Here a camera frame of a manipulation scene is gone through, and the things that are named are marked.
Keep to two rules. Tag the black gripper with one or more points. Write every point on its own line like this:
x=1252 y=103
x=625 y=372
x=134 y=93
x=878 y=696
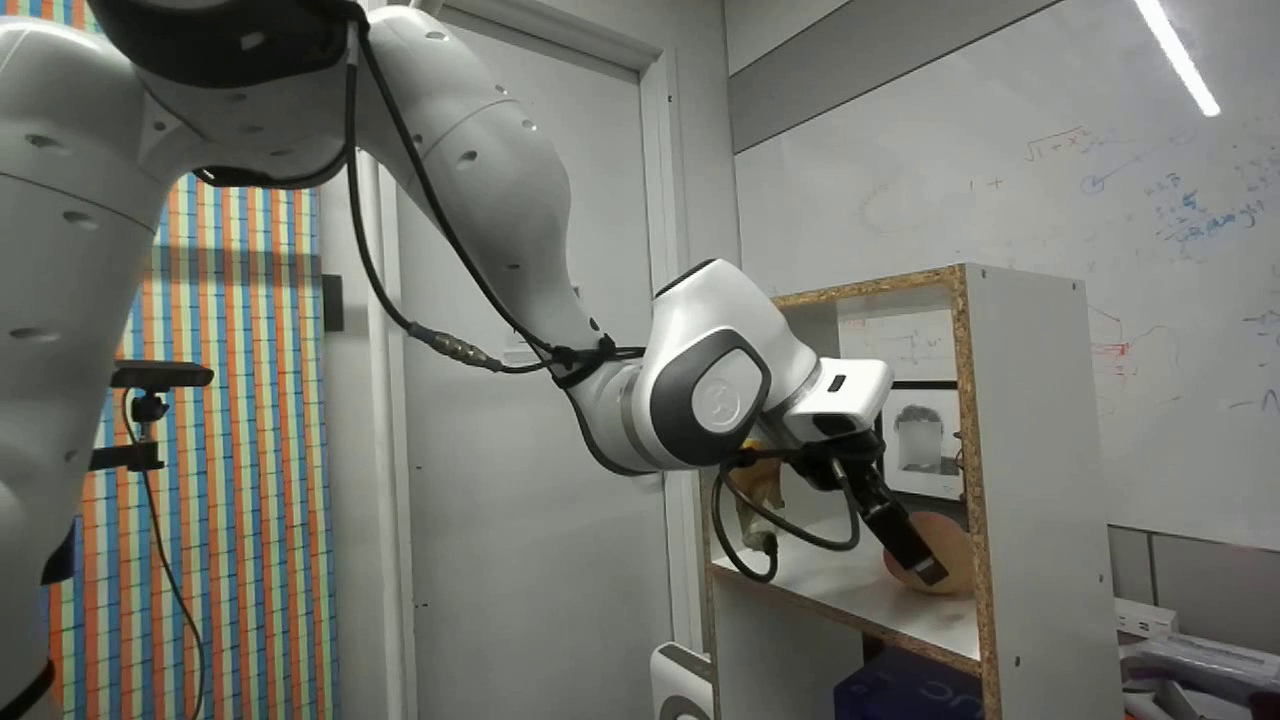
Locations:
x=852 y=476

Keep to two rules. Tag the grey door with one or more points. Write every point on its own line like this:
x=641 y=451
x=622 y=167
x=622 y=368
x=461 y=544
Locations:
x=534 y=584

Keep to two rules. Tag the dark blue object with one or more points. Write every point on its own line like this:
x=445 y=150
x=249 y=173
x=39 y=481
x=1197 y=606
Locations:
x=904 y=691

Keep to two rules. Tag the black framed portrait picture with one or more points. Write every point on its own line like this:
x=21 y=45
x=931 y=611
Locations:
x=931 y=440

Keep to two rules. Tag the white bookshelf with chipboard edges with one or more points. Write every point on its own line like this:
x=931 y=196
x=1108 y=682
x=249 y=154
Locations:
x=1045 y=507

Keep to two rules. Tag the black camera stand clamp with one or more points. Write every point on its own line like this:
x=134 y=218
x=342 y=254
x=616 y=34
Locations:
x=129 y=457

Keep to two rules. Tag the white grey office equipment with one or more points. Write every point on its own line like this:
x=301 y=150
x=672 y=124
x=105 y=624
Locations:
x=1192 y=660

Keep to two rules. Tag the black exterior camera bar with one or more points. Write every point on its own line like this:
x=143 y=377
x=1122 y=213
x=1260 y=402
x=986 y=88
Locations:
x=163 y=372

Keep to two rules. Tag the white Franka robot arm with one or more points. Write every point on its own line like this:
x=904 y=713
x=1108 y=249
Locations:
x=466 y=144

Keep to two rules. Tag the multicolour striped curtain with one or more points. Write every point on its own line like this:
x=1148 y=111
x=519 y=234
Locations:
x=241 y=534

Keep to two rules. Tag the white rounded device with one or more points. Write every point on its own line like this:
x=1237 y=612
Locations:
x=676 y=687

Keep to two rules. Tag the grey partition panel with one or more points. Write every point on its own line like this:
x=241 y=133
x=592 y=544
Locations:
x=1205 y=580

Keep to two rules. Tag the black wall switch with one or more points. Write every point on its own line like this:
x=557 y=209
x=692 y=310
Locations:
x=333 y=307

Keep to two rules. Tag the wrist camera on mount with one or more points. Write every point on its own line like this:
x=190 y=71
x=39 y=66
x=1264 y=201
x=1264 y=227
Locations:
x=761 y=476

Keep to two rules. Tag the orange yellow peach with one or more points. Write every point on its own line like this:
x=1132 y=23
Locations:
x=955 y=541

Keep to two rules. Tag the bright ceiling light strip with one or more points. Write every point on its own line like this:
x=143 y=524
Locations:
x=1176 y=57

